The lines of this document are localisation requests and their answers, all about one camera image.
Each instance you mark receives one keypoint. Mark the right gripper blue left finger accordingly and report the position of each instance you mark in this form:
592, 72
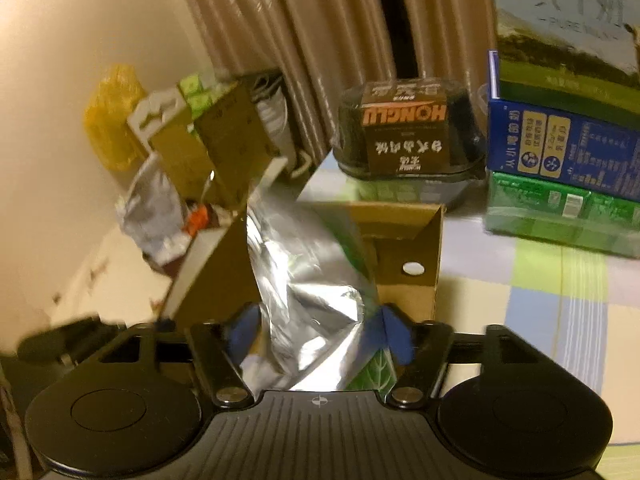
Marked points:
218, 349

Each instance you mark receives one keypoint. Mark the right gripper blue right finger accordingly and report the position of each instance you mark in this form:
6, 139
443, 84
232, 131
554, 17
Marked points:
421, 351

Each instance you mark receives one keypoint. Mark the silver foil tea bag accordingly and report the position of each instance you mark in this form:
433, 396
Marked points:
322, 322

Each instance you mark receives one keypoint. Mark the open brown cardboard box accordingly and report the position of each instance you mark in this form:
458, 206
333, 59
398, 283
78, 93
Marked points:
391, 250

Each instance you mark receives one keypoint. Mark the crumpled white plastic bag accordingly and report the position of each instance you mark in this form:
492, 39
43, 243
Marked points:
153, 215

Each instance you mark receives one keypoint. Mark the plaid tablecloth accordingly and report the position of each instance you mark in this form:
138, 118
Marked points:
579, 308

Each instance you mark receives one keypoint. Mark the green shrink-wrapped drink pack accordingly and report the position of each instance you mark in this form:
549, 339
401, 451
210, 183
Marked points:
562, 214

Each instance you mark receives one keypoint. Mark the black Honglu food package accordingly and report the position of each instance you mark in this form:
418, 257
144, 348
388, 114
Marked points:
410, 140

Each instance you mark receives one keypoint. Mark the yellow plastic bag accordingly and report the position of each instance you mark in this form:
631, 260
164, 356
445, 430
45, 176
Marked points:
105, 120

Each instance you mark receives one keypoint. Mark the blue milk carton box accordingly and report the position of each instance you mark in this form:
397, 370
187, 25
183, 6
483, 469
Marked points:
543, 143

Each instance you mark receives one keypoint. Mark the green tissue packs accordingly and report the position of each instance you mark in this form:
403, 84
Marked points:
207, 85

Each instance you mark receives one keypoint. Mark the beige window curtain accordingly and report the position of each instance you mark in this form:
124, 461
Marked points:
323, 47

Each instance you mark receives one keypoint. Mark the pure milk carton box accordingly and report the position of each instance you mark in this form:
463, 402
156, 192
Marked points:
577, 55

